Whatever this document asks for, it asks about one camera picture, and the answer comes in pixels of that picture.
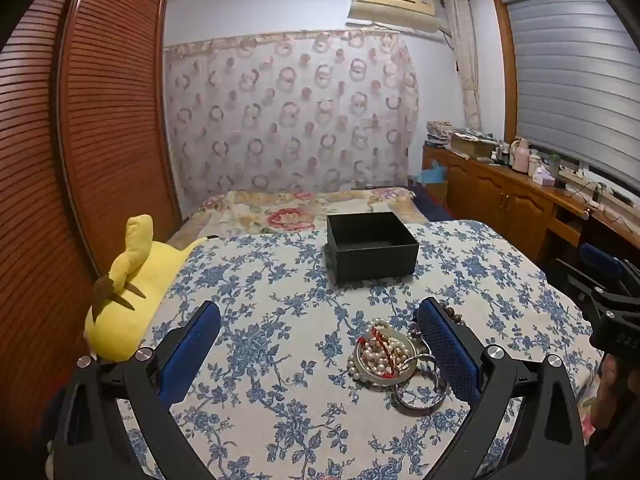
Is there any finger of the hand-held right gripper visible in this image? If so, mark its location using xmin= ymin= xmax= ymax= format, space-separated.
xmin=554 ymin=242 xmax=626 ymax=311

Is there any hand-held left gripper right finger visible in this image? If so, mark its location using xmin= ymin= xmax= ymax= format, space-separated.
xmin=412 ymin=297 xmax=586 ymax=480

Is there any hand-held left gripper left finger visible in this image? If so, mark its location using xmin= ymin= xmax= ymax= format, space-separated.
xmin=52 ymin=300 xmax=222 ymax=480

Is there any brown wooden bead bracelet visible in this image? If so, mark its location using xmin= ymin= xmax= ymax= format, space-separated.
xmin=407 ymin=305 xmax=461 ymax=342

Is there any red cord bracelet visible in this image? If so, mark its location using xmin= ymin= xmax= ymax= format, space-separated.
xmin=369 ymin=326 xmax=410 ymax=377

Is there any silver bangles bundle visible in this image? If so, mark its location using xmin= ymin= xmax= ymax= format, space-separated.
xmin=391 ymin=354 xmax=449 ymax=414

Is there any white pearl necklace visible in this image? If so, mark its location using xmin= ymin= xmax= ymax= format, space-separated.
xmin=349 ymin=326 xmax=402 ymax=382

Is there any black square box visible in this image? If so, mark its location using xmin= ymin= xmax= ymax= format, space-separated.
xmin=326 ymin=211 xmax=420 ymax=290

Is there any person's right hand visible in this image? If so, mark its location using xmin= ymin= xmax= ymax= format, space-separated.
xmin=590 ymin=354 xmax=640 ymax=436

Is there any yellow plush toy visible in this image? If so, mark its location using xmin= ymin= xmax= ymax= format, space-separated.
xmin=84 ymin=215 xmax=208 ymax=364

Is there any blue floral tablecloth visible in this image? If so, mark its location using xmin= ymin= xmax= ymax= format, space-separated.
xmin=120 ymin=219 xmax=607 ymax=480

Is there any wooden side cabinet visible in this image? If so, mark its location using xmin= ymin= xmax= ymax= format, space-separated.
xmin=422 ymin=142 xmax=640 ymax=272

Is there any pink thermos jug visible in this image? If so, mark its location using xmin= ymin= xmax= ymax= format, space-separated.
xmin=510 ymin=137 xmax=532 ymax=174

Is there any dark blue bed sheet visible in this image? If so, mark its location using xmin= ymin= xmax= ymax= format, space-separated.
xmin=406 ymin=177 xmax=452 ymax=222

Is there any floral bed blanket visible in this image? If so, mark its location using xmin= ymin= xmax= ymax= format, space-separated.
xmin=167 ymin=187 xmax=431 ymax=252

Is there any open cardboard box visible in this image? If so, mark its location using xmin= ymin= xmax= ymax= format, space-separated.
xmin=449 ymin=131 xmax=494 ymax=161

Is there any blue gift bag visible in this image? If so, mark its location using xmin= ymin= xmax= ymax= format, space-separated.
xmin=413 ymin=159 xmax=449 ymax=189

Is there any grey window blind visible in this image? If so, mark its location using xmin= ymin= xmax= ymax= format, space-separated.
xmin=504 ymin=0 xmax=640 ymax=192

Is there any stack of papers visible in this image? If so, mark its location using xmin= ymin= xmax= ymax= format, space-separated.
xmin=426 ymin=120 xmax=454 ymax=149

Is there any cream side curtain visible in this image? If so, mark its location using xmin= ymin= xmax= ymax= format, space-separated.
xmin=442 ymin=0 xmax=484 ymax=134

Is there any wooden louvered wardrobe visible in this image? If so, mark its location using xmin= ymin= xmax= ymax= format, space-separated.
xmin=0 ymin=0 xmax=184 ymax=461

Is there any white air conditioner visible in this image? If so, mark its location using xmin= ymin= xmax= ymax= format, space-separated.
xmin=347 ymin=0 xmax=446 ymax=34

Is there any black cable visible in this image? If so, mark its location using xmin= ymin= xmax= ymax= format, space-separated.
xmin=564 ymin=181 xmax=640 ymax=227

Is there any ring-patterned sheer curtain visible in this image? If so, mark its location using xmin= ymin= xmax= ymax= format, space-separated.
xmin=164 ymin=30 xmax=420 ymax=211

